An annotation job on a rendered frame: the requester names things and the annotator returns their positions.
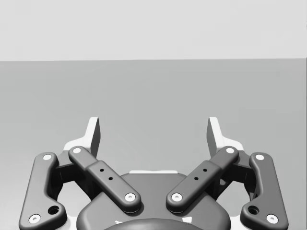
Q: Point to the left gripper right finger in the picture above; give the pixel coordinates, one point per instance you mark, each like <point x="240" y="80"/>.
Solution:
<point x="201" y="178"/>

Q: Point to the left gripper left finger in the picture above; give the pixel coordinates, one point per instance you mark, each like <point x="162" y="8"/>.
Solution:
<point x="105" y="178"/>

